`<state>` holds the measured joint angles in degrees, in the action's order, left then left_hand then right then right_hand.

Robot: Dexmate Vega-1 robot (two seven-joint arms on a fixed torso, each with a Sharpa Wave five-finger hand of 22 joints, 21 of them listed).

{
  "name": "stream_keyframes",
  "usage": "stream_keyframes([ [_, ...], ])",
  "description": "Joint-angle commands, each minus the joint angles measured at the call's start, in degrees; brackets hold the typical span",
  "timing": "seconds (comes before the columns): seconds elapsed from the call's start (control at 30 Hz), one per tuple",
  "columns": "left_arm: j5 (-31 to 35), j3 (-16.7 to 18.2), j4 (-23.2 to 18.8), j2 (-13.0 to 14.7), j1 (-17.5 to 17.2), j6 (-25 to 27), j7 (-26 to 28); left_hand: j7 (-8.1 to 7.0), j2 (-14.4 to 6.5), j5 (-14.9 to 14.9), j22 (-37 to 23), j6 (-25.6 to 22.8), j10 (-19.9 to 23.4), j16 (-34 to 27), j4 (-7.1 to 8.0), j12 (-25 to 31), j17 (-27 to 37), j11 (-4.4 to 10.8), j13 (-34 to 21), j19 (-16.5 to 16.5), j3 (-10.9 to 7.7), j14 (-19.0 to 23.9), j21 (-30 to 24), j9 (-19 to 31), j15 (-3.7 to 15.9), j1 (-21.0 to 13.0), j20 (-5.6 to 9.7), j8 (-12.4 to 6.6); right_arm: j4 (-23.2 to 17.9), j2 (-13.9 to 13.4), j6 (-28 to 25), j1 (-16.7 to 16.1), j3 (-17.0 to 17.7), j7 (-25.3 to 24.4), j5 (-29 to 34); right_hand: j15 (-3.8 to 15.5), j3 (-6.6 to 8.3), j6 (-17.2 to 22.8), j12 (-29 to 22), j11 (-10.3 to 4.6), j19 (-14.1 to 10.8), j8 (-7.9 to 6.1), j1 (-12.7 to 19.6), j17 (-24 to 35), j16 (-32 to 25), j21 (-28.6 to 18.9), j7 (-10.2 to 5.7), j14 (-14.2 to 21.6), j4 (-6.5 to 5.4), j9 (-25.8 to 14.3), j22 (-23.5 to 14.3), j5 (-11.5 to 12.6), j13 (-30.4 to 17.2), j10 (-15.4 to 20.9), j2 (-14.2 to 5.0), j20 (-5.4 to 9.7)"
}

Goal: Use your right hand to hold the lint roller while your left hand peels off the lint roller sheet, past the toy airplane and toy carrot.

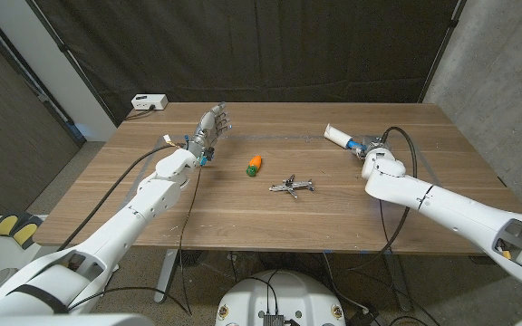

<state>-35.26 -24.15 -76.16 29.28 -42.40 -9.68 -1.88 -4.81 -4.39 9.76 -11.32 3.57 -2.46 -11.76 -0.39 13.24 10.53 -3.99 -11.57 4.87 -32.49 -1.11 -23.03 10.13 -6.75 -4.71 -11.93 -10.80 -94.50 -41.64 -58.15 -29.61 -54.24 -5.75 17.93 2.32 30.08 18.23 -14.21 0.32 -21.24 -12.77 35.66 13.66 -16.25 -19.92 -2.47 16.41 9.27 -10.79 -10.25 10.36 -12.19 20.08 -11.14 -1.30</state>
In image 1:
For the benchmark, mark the orange green toy carrot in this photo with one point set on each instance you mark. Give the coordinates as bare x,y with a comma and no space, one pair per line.
255,163

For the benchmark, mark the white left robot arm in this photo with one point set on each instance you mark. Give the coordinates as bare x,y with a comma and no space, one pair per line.
120,226

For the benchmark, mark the black floor adapter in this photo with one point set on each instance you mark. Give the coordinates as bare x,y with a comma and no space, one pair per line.
360,318

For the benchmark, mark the black backdrop curtain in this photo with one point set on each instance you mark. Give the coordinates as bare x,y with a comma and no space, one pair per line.
265,45

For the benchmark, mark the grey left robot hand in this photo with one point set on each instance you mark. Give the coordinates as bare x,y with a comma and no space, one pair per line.
206,131

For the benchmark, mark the silver toy airplane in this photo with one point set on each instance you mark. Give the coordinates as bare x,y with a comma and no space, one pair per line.
292,185

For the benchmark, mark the yellow black foot pedal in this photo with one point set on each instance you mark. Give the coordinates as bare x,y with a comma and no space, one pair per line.
25,233
3,225

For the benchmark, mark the grey table leg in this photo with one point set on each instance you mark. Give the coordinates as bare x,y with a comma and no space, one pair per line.
399,280
166,276

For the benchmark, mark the white power outlet box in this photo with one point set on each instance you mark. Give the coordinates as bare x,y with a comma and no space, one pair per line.
148,101

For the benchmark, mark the grey hub on torso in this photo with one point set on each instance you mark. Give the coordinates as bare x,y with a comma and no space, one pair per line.
273,319

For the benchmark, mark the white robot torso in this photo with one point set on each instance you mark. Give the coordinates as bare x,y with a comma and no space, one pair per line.
283,294

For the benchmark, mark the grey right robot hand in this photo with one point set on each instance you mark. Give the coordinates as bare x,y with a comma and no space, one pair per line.
374,144

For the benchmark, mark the black backdrop stand pole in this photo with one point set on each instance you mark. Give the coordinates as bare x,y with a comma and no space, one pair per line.
64,47
442,47

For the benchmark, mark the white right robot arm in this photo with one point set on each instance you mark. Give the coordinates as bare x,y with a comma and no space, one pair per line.
447,208

